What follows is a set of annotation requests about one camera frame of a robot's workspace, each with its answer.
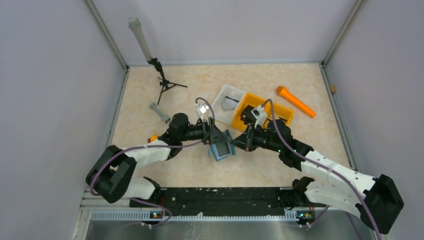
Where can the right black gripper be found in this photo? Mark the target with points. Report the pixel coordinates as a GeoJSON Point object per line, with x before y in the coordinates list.
{"type": "Point", "coordinates": [246, 140]}

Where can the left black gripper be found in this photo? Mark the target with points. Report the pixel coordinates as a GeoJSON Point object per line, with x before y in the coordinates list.
{"type": "Point", "coordinates": [217, 136]}

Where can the blue card holder wallet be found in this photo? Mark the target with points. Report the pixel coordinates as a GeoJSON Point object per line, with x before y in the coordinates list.
{"type": "Point", "coordinates": [222, 150]}

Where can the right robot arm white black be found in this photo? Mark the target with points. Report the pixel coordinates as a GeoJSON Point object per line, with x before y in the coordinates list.
{"type": "Point", "coordinates": [376, 201]}

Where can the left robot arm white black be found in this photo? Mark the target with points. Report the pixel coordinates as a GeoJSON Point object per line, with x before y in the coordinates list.
{"type": "Point", "coordinates": [112, 176]}

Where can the white plastic tray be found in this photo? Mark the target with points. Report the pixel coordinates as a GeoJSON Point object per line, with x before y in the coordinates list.
{"type": "Point", "coordinates": [226, 117]}

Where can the black block in bin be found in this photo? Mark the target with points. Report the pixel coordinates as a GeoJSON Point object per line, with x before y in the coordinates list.
{"type": "Point", "coordinates": [247, 116]}

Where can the yellow two-compartment bin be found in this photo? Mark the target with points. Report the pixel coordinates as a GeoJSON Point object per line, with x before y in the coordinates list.
{"type": "Point", "coordinates": [280, 112]}

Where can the small yellow red toy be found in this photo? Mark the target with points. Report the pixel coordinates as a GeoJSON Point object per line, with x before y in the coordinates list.
{"type": "Point", "coordinates": [152, 138]}

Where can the grey dumbbell-shaped part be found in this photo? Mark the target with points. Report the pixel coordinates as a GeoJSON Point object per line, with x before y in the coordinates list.
{"type": "Point", "coordinates": [164, 117]}

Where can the black mini tripod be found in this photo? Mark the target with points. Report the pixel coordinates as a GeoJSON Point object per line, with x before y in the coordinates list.
{"type": "Point", "coordinates": [163, 82]}

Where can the grey tube on tripod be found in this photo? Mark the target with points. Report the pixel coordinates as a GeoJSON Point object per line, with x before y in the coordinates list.
{"type": "Point", "coordinates": [135, 26]}

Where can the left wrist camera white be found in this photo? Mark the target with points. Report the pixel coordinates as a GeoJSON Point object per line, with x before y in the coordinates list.
{"type": "Point", "coordinates": [202, 111]}

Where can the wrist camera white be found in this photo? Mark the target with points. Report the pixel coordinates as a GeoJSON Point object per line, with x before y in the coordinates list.
{"type": "Point", "coordinates": [202, 111]}
{"type": "Point", "coordinates": [260, 115]}

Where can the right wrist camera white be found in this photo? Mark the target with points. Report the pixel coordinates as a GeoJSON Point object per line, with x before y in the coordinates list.
{"type": "Point", "coordinates": [260, 115]}

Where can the orange plastic cone handle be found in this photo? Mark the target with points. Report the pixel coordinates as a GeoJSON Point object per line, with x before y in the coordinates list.
{"type": "Point", "coordinates": [286, 94]}

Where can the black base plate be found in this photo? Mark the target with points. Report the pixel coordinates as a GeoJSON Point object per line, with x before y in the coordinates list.
{"type": "Point", "coordinates": [229, 201]}

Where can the small brown wall knob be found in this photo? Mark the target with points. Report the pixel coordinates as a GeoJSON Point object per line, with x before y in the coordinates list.
{"type": "Point", "coordinates": [332, 88]}

